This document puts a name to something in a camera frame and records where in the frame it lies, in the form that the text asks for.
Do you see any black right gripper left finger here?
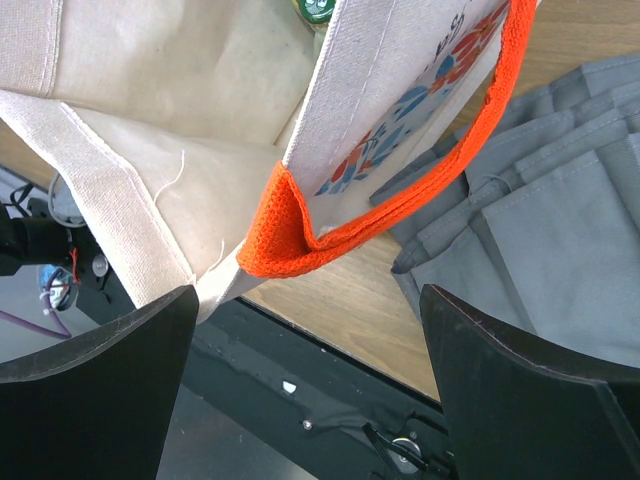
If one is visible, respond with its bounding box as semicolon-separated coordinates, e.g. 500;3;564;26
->
1;286;198;479

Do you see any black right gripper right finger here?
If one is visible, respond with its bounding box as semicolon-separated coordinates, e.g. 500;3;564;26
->
420;285;639;479

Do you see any beige canvas tote bag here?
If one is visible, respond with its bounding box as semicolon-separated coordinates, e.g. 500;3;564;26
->
1;1;537;317

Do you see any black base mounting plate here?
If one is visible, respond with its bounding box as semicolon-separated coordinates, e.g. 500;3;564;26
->
69;230;458;479

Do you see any grey pleated skirt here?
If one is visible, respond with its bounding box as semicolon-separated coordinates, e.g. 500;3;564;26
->
391;54;639;367

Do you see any clear Chang soda bottle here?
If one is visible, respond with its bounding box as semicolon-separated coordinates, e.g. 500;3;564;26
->
291;0;336;54

